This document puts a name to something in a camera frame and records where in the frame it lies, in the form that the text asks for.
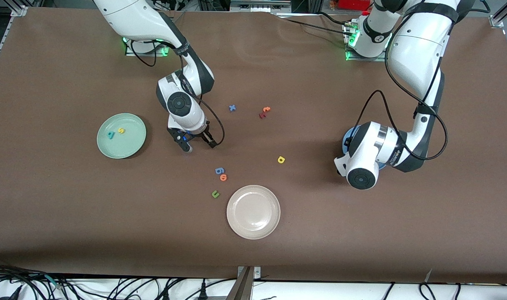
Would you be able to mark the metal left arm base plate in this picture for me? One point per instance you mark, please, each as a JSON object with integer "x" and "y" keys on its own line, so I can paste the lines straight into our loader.
{"x": 362, "y": 59}

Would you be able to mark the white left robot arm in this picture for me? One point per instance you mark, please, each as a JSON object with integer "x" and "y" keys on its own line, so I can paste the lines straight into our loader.
{"x": 416, "y": 54}

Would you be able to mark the metal table clamp bracket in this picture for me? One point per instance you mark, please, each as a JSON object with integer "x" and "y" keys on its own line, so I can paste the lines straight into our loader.
{"x": 243, "y": 287}

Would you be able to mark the green plate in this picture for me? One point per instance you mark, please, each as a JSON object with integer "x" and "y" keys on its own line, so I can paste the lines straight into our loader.
{"x": 124, "y": 146}

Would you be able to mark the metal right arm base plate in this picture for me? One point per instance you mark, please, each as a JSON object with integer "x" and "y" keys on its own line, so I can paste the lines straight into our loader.
{"x": 162, "y": 52}

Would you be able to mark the beige plate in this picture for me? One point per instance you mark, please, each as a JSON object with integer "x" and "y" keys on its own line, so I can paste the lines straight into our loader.
{"x": 253, "y": 212}

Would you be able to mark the grey metal rail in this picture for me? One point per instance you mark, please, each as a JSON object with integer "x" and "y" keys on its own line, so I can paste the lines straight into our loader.
{"x": 257, "y": 6}

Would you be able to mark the aluminium frame profile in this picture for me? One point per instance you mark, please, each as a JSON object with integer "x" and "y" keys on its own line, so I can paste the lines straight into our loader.
{"x": 20, "y": 11}
{"x": 497, "y": 21}

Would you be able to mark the brown table cover sheet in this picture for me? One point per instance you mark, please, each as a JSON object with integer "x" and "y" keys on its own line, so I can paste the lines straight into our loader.
{"x": 70, "y": 208}

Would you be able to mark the blue plate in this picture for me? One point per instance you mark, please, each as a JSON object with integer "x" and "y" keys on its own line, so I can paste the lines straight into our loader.
{"x": 347, "y": 137}

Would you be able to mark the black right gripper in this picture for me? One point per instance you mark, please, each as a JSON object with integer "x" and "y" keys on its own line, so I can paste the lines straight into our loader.
{"x": 200, "y": 136}

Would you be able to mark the red box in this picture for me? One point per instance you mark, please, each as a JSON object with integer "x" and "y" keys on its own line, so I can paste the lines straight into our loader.
{"x": 353, "y": 4}

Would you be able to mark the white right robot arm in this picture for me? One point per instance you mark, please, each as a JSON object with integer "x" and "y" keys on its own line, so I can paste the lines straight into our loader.
{"x": 128, "y": 16}

